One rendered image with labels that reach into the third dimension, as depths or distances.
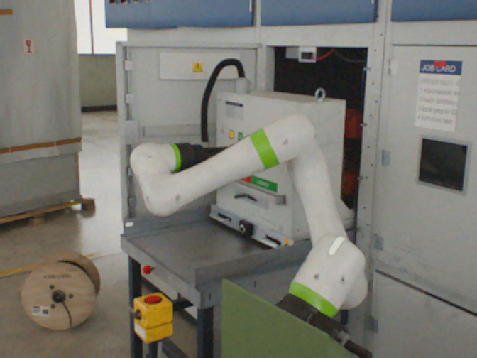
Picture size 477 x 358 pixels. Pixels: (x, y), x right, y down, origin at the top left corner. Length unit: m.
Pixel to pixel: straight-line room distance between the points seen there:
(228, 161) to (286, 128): 0.19
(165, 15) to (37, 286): 1.61
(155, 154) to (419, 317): 1.01
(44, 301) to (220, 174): 1.97
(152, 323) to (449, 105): 1.05
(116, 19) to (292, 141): 2.12
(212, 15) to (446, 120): 1.27
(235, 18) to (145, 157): 1.08
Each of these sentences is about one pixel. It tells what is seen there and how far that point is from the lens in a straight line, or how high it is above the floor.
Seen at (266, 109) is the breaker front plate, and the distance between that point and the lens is 2.00.
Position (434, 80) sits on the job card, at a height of 1.48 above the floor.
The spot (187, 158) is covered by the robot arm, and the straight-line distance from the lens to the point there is 1.74.
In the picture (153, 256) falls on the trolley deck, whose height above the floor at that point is 0.85.
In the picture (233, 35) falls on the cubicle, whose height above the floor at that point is 1.61.
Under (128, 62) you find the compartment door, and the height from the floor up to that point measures 1.50.
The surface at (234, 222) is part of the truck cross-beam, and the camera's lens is 2.23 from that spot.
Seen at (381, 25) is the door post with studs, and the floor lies 1.64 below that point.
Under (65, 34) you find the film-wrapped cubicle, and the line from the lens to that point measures 5.39.
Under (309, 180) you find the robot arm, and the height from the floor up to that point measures 1.19.
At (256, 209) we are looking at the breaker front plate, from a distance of 2.12.
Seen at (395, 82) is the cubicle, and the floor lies 1.46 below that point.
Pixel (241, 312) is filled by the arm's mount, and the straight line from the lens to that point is 1.35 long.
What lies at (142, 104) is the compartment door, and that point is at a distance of 2.36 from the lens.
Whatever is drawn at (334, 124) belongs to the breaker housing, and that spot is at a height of 1.31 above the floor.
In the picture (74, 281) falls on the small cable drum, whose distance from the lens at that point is 3.31.
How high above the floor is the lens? 1.58
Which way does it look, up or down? 13 degrees down
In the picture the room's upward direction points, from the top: 1 degrees clockwise
